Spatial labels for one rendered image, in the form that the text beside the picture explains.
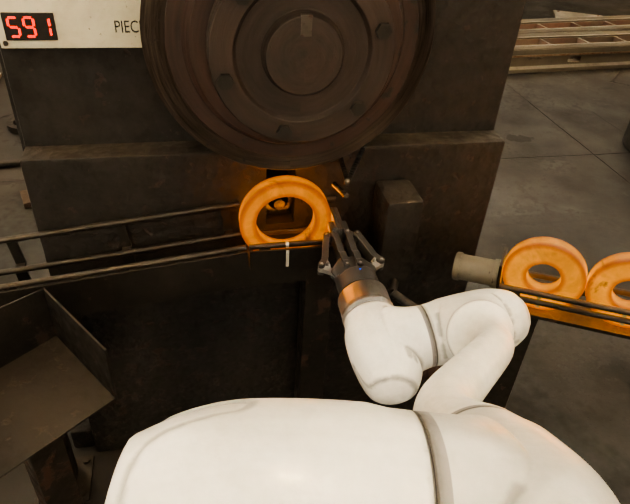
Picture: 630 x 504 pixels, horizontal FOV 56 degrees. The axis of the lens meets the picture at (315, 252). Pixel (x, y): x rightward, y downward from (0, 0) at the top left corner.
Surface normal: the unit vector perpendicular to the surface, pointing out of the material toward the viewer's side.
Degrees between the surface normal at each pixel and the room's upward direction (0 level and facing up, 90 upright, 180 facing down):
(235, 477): 18
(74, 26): 90
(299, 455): 5
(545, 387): 0
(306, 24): 90
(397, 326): 10
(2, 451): 5
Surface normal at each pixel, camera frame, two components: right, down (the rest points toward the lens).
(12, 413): 0.00, -0.77
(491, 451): 0.15, -0.92
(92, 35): 0.20, 0.58
